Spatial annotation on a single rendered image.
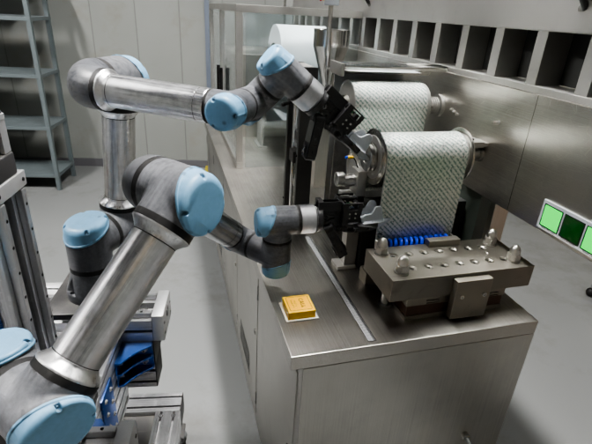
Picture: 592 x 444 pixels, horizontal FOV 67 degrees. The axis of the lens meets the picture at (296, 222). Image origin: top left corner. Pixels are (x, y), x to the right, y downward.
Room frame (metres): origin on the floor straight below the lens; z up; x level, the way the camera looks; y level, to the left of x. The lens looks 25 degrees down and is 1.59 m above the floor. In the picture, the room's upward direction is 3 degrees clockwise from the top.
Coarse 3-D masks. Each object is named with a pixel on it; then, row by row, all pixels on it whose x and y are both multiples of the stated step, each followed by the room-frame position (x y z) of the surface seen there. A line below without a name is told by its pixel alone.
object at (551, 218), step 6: (546, 204) 0.98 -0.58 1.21; (546, 210) 0.98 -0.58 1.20; (552, 210) 0.96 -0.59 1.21; (546, 216) 0.97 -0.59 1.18; (552, 216) 0.96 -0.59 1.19; (558, 216) 0.95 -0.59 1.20; (540, 222) 0.98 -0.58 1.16; (546, 222) 0.97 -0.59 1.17; (552, 222) 0.95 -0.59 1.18; (558, 222) 0.94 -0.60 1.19; (552, 228) 0.95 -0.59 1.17
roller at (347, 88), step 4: (344, 84) 1.43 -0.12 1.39; (348, 84) 1.40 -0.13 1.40; (424, 84) 1.45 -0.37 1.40; (344, 88) 1.42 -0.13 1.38; (348, 88) 1.40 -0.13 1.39; (352, 88) 1.36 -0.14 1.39; (340, 92) 1.46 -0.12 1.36; (344, 92) 1.42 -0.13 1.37; (348, 92) 1.39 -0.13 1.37; (352, 92) 1.36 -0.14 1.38; (428, 92) 1.42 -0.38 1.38; (352, 96) 1.36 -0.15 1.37; (428, 96) 1.41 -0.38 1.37; (352, 100) 1.35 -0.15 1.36; (428, 100) 1.41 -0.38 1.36; (352, 104) 1.35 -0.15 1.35; (428, 104) 1.40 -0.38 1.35; (428, 108) 1.40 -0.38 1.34; (428, 112) 1.40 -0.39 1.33; (428, 116) 1.41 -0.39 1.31
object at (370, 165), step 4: (372, 144) 1.14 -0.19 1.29; (368, 148) 1.14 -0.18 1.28; (372, 148) 1.13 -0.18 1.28; (376, 148) 1.13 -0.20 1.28; (368, 152) 1.13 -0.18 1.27; (372, 152) 1.12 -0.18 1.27; (376, 152) 1.13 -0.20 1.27; (372, 156) 1.12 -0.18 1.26; (376, 156) 1.12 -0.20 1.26; (360, 160) 1.18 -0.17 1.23; (364, 160) 1.16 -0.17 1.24; (368, 160) 1.13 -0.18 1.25; (372, 160) 1.12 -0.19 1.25; (376, 160) 1.12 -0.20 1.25; (364, 164) 1.15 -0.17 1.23; (368, 164) 1.13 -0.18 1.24; (372, 164) 1.12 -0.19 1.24; (376, 164) 1.12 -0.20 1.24; (364, 168) 1.15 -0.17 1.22; (368, 168) 1.12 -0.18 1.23; (372, 168) 1.13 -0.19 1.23
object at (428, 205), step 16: (384, 192) 1.10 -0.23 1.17; (400, 192) 1.11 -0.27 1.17; (416, 192) 1.13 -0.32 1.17; (432, 192) 1.14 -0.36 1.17; (448, 192) 1.16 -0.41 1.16; (384, 208) 1.10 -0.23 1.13; (400, 208) 1.12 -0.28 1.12; (416, 208) 1.13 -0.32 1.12; (432, 208) 1.14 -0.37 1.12; (448, 208) 1.16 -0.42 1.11; (384, 224) 1.10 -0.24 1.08; (400, 224) 1.12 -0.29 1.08; (416, 224) 1.13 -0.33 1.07; (432, 224) 1.15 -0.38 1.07; (448, 224) 1.16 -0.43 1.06
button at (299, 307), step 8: (296, 296) 0.97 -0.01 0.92; (304, 296) 0.97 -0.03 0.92; (288, 304) 0.93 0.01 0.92; (296, 304) 0.93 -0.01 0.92; (304, 304) 0.93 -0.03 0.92; (312, 304) 0.94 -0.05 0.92; (288, 312) 0.90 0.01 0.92; (296, 312) 0.90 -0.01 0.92; (304, 312) 0.91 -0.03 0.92; (312, 312) 0.91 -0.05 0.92
